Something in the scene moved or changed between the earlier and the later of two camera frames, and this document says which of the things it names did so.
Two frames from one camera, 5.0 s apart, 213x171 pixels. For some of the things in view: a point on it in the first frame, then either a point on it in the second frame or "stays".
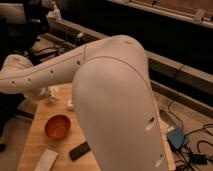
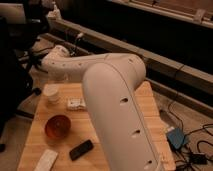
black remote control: (79, 151) stays
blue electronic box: (176, 137) stays
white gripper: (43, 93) → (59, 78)
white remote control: (46, 161) stays
